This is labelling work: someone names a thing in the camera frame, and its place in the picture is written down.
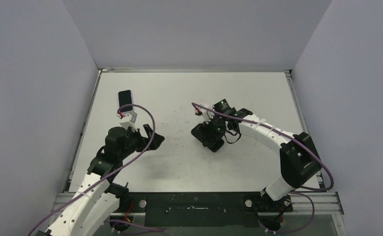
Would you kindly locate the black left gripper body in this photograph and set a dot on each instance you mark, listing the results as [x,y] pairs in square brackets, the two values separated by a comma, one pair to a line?
[135,141]

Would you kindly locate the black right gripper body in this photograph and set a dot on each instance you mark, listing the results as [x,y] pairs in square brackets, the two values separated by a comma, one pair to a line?
[209,136]

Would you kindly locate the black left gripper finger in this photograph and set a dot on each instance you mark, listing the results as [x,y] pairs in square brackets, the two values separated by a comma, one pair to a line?
[149,132]
[156,142]

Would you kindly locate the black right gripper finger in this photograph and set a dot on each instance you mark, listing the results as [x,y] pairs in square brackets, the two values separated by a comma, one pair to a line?
[215,145]
[201,133]

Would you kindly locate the black phone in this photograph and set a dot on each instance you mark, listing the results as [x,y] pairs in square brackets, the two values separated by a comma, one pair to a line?
[125,97]

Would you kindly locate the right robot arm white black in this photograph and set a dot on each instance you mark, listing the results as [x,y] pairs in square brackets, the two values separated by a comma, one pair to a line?
[297,154]

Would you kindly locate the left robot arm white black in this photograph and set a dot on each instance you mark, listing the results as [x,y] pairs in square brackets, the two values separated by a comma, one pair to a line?
[98,196]

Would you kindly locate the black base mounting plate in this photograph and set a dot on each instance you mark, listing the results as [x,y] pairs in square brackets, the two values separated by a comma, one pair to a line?
[198,209]

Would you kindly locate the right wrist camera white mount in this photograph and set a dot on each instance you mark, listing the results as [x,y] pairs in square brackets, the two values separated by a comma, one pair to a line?
[204,111]

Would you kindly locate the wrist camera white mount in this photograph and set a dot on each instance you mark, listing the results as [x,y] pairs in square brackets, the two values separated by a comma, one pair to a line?
[204,111]
[128,120]

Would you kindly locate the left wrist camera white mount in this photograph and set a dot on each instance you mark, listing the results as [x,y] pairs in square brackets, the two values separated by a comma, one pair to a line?
[128,120]

